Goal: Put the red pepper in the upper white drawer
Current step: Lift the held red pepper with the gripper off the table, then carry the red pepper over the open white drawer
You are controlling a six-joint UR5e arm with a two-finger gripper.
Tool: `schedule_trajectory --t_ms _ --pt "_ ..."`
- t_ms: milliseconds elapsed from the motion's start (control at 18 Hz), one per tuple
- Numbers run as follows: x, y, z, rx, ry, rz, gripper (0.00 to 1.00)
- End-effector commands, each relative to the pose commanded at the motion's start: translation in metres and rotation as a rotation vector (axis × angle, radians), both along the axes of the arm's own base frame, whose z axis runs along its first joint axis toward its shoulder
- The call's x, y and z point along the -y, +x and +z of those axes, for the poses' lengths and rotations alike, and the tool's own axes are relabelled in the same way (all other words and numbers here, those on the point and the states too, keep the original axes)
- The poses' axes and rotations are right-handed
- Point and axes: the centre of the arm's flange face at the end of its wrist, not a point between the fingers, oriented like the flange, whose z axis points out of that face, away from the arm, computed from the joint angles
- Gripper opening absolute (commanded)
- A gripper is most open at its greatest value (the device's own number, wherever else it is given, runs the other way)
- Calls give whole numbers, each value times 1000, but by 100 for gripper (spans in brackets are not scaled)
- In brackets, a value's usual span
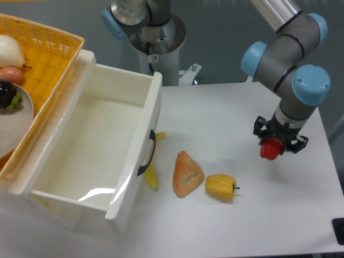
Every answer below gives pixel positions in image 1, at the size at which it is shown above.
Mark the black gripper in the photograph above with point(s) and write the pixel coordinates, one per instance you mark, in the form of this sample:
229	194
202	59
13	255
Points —
291	141

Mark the red bell pepper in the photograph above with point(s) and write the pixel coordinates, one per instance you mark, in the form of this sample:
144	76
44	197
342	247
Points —
271	149

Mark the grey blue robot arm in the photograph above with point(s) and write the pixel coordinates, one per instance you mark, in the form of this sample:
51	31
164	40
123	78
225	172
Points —
300	88

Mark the yellow bell pepper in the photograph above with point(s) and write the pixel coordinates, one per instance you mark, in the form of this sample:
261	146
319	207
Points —
221	186

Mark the white upper drawer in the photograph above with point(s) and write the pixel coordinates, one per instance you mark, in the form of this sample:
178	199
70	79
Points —
92	165

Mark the white drawer cabinet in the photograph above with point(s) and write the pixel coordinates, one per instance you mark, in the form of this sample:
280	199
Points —
33	160

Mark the triangular bread pastry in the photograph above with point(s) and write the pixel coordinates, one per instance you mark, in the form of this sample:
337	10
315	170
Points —
187	175

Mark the black corner object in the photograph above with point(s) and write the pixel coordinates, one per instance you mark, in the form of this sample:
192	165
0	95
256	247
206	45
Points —
338	226

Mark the yellow banana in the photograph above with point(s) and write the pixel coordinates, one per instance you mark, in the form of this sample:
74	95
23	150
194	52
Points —
150	174

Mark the yellow woven basket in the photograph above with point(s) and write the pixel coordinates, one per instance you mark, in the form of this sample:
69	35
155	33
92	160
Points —
50	53

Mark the white plate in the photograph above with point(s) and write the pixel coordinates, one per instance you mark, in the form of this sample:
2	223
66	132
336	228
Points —
16	123

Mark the dark grapes bunch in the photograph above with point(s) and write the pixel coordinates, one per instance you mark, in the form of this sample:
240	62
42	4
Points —
11	99

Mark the white onion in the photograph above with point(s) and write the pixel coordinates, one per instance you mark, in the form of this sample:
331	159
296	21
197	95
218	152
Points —
12	54

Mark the black drawer handle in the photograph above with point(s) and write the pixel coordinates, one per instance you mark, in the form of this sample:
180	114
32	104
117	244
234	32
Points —
143	168

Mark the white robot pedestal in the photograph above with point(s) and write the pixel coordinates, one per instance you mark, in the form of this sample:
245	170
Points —
158	50

